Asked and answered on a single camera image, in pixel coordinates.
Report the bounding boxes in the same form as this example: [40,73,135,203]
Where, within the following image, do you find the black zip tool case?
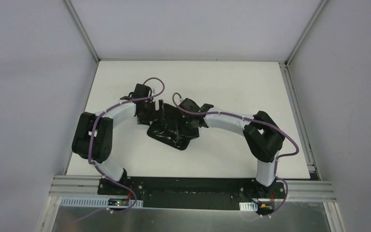
[147,103,200,151]

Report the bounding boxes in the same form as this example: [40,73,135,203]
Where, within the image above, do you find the silver black hair scissors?
[155,136,188,150]

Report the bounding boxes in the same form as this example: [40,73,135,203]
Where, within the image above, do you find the silver thinning scissors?
[153,124,177,139]

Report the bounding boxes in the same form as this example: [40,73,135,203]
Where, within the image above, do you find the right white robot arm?
[175,98,285,198]

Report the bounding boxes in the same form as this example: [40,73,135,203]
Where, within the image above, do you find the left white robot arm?
[71,83,164,196]

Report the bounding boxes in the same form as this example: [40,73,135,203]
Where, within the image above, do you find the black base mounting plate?
[97,177,285,211]

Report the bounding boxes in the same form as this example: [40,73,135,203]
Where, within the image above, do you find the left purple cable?
[87,77,166,214]

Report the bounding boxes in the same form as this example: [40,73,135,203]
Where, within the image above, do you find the right white cable duct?
[239,202,258,212]

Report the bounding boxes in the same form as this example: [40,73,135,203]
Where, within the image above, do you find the white cable duct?
[239,202,258,212]
[60,197,143,209]

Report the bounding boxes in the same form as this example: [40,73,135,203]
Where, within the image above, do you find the aluminium frame rail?
[49,175,337,203]

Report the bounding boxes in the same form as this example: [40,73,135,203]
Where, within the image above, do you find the left white cable duct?
[60,197,143,209]

